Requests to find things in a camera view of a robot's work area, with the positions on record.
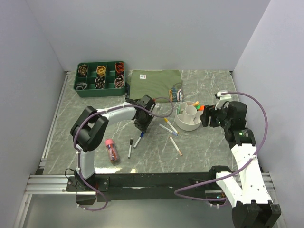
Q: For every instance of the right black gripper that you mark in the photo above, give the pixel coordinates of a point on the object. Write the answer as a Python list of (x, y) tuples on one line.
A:
[(204, 117)]

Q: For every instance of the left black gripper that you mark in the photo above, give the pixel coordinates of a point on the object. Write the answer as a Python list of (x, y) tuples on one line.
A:
[(144, 128)]

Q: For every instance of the blue cap white marker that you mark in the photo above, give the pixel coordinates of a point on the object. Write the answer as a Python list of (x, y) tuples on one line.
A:
[(138, 140)]

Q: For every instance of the orange cap black highlighter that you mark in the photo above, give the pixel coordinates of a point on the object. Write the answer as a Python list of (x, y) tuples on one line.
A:
[(201, 108)]

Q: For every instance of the black cap white marker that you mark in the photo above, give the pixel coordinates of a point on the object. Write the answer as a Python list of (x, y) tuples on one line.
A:
[(130, 148)]

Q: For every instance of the white round divided organizer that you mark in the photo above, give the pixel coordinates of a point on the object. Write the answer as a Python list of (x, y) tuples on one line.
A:
[(188, 119)]

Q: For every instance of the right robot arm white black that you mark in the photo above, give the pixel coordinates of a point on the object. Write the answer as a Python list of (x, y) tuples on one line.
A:
[(252, 206)]

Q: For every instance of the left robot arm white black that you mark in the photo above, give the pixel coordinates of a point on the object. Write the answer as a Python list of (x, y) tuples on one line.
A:
[(89, 129)]

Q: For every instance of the light blue cap marker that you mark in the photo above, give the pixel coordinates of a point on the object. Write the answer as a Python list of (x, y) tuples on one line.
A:
[(168, 130)]

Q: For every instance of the yellow cap white marker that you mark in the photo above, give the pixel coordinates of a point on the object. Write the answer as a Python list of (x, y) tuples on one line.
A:
[(171, 126)]

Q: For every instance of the pink cap clear pen tube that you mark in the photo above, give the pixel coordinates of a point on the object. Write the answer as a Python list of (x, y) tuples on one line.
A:
[(112, 151)]

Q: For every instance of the folded olive green t-shirt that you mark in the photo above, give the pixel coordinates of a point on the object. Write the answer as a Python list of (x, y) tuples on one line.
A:
[(163, 85)]

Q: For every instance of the orange cap white marker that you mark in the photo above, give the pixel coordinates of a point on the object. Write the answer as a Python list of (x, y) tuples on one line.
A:
[(175, 146)]

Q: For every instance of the maroon floral rolled tie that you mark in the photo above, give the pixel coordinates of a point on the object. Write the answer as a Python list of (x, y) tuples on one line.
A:
[(119, 81)]

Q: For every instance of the pink dotted rolled tie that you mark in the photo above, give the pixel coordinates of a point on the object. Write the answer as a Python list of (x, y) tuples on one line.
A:
[(100, 82)]

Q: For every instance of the green compartment tray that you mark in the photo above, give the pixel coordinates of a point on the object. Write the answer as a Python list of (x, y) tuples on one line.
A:
[(109, 89)]

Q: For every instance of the orange rolled tie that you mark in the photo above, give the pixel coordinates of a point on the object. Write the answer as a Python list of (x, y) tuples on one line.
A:
[(119, 67)]

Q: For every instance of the yellow rolled tie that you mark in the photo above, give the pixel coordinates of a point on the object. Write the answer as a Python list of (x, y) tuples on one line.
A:
[(101, 71)]

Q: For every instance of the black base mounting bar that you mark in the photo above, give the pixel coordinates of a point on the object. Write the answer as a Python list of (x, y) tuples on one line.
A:
[(147, 186)]

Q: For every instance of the grey rolled tie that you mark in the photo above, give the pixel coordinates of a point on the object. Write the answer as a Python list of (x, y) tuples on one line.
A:
[(81, 86)]

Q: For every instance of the brown patterned rolled tie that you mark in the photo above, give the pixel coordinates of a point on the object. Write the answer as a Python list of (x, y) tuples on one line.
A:
[(83, 70)]

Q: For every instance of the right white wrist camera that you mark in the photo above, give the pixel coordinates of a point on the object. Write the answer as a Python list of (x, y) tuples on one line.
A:
[(223, 97)]

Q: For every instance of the aluminium rail frame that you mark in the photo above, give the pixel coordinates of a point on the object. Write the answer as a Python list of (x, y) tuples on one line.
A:
[(57, 184)]

